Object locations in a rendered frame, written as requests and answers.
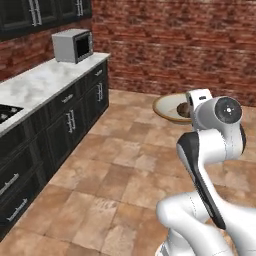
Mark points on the beige bowl with brown rim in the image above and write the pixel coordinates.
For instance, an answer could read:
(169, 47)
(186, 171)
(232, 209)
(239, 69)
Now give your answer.
(166, 108)

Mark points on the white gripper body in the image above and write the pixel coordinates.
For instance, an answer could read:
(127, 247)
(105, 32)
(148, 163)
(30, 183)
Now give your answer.
(193, 111)

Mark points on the grey microwave oven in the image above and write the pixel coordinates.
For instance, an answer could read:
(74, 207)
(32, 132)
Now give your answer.
(65, 46)

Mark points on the black wall cupboard run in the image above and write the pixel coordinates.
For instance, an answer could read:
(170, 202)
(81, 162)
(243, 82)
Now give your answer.
(20, 15)

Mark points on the black base cupboard run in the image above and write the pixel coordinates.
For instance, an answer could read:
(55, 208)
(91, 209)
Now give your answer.
(60, 126)

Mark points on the black hob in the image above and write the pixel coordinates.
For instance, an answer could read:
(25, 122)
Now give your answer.
(6, 112)

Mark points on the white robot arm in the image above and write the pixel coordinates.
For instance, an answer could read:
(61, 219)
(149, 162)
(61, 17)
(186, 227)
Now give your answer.
(216, 143)

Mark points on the brown potato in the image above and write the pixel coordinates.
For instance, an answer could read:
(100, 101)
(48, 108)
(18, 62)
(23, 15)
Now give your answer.
(183, 109)

